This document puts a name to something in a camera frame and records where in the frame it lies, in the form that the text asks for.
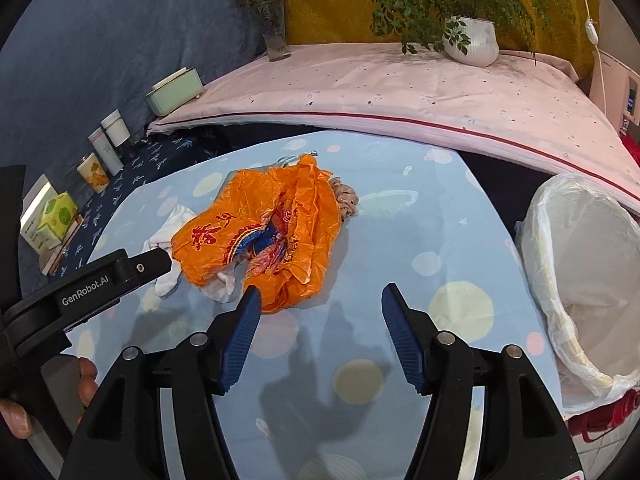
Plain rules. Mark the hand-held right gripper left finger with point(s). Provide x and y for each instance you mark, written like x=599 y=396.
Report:
x=242 y=335

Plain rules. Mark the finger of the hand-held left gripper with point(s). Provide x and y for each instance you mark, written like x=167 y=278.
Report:
x=150 y=266
x=10 y=235

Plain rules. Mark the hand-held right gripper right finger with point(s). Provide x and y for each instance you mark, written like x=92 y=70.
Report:
x=402 y=335

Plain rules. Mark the white tissue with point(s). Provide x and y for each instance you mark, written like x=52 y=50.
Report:
x=172 y=222

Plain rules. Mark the orange plastic bag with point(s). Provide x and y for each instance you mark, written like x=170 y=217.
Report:
x=300 y=200

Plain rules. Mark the bin with white plastic liner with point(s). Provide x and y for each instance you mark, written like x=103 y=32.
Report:
x=550 y=240

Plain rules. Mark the person's left hand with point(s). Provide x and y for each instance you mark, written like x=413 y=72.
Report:
x=87 y=390

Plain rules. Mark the white paper box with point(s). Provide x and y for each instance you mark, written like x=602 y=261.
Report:
x=35 y=210

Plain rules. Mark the green tissue box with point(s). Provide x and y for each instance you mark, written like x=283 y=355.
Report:
x=61 y=215

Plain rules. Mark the yellow printed canister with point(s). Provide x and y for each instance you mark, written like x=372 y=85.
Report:
x=93 y=174

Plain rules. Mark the navy printed cloth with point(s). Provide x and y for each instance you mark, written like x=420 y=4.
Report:
x=150 y=160

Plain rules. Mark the tall white bottle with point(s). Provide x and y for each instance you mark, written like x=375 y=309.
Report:
x=106 y=152

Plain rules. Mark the light blue planet-print cloth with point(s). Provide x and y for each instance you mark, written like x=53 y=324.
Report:
x=425 y=210

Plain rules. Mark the white round jar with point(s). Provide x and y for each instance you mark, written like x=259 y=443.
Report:
x=116 y=130

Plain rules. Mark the beige scrunchie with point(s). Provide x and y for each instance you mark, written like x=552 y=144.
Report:
x=347 y=200

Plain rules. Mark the mint green box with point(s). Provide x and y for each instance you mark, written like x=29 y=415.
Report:
x=175 y=92

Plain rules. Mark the grey blue cloth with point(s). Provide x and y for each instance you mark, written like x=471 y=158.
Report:
x=125 y=35

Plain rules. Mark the pink quilted mattress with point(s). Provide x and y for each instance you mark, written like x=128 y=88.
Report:
x=375 y=90

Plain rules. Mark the glass vase with pink flowers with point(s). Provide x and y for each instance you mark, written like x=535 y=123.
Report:
x=276 y=42

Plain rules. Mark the red cloth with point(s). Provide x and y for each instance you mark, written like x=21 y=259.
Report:
x=632 y=152

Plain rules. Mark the green potted plant white pot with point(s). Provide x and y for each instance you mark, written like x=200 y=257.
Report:
x=472 y=40

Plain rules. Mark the mustard yellow cloth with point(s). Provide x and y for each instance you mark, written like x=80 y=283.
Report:
x=330 y=15

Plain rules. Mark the white pink appliance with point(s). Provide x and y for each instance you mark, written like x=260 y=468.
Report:
x=612 y=85

